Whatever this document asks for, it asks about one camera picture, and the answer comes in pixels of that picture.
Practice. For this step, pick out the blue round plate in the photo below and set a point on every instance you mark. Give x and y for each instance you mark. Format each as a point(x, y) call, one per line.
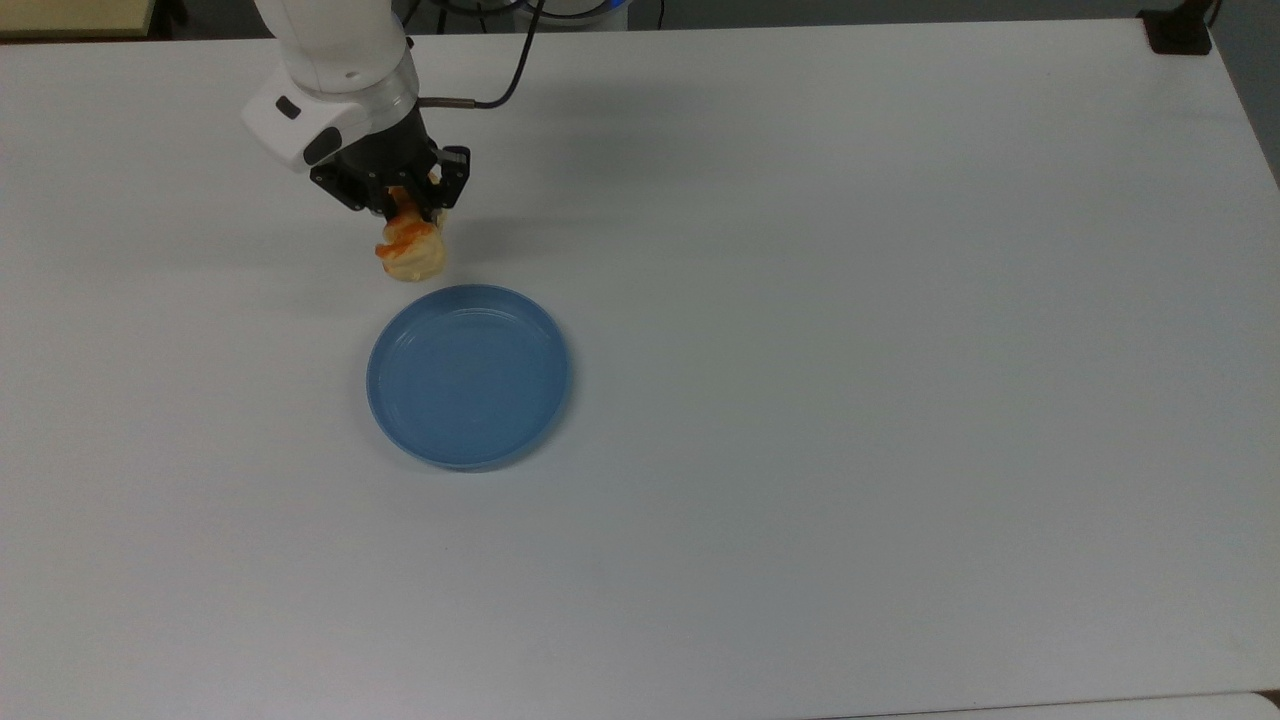
point(468, 378)

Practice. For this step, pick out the orange glazed bread roll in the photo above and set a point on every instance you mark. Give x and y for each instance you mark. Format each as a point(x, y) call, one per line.
point(412, 255)

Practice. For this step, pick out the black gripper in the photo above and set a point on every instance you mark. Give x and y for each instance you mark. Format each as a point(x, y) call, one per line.
point(385, 160)

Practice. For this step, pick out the black corner clamp mount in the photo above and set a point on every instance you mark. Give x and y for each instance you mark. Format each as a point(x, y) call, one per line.
point(1178, 32)

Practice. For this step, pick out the beige wooden board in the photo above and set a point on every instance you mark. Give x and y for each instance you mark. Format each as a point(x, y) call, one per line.
point(70, 15)

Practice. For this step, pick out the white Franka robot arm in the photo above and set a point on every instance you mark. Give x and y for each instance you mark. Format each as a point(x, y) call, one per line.
point(335, 60)

